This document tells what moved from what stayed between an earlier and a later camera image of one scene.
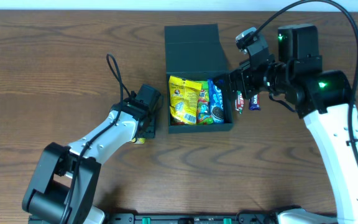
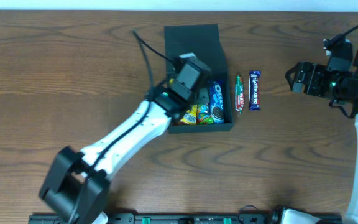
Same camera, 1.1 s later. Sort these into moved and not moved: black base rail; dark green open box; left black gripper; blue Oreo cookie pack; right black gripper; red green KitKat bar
Moved: right black gripper; left black gripper
Not moved: red green KitKat bar; blue Oreo cookie pack; black base rail; dark green open box
